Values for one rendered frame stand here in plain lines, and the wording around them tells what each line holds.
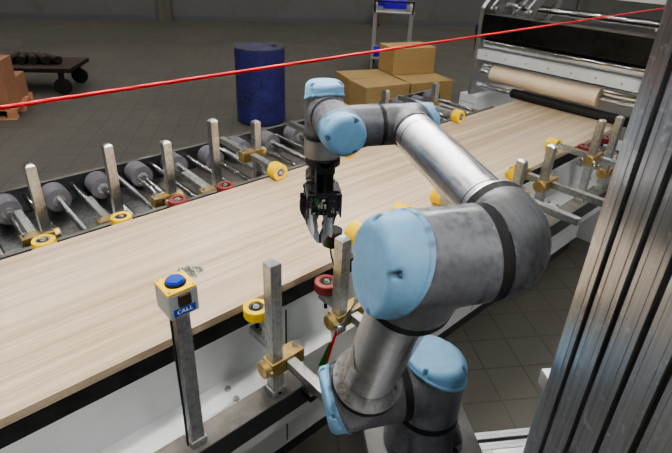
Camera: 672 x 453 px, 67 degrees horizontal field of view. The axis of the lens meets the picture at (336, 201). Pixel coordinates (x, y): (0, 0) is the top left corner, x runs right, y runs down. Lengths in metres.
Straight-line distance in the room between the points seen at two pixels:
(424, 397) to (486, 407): 1.72
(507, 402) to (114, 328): 1.82
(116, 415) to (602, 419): 1.25
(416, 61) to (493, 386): 4.54
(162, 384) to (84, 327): 0.28
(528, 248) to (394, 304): 0.16
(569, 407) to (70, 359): 1.21
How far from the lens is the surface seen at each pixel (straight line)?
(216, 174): 2.46
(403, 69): 6.42
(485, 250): 0.55
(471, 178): 0.70
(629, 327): 0.70
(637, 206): 0.67
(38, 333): 1.68
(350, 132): 0.85
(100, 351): 1.56
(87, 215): 2.65
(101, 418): 1.62
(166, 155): 2.31
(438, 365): 0.93
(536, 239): 0.59
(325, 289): 1.66
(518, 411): 2.68
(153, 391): 1.65
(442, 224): 0.54
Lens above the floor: 1.91
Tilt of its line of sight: 27 degrees down
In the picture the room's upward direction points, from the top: 2 degrees clockwise
